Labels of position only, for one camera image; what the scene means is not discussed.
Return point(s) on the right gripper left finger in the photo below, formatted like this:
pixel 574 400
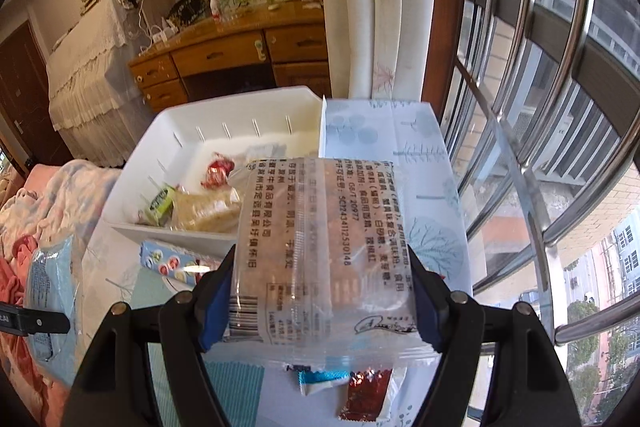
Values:
pixel 114 386

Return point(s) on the blue foil snack packet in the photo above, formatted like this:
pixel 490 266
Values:
pixel 310 382

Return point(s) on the white clear rice cake bag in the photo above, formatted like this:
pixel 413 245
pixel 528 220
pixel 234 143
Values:
pixel 51 288

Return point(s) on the puffed corn snack bag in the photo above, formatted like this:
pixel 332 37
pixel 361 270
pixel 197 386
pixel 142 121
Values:
pixel 215 211

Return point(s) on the green small snack packet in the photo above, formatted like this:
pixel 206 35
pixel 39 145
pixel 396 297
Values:
pixel 158 211

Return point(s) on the blue red biscuit pack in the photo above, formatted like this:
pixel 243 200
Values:
pixel 176 262

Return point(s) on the white lace covered furniture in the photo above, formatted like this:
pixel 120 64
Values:
pixel 94 102

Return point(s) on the dark red snowflake snack packet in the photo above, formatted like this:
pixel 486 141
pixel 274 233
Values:
pixel 370 396

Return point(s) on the nut candy clear packet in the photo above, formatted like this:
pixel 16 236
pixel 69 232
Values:
pixel 217 172

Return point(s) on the metal window guard bars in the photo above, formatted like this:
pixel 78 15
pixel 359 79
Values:
pixel 542 129

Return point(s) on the small white red bottle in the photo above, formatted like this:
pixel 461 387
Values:
pixel 215 10

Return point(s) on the white plastic storage bin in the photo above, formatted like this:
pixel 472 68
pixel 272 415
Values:
pixel 184 144

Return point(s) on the white power strip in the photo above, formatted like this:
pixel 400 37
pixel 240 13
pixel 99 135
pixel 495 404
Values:
pixel 163 34

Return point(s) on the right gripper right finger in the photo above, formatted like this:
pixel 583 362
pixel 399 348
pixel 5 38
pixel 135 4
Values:
pixel 528 386

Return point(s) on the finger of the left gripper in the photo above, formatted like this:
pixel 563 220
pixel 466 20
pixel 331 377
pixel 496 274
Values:
pixel 22 322

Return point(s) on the black patterned pouch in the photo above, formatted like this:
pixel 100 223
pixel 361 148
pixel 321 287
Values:
pixel 185 13

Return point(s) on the wooden desk with drawers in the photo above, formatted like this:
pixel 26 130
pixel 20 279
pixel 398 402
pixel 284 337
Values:
pixel 262 49

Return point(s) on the large clear printed cake pack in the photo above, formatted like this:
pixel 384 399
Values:
pixel 321 273

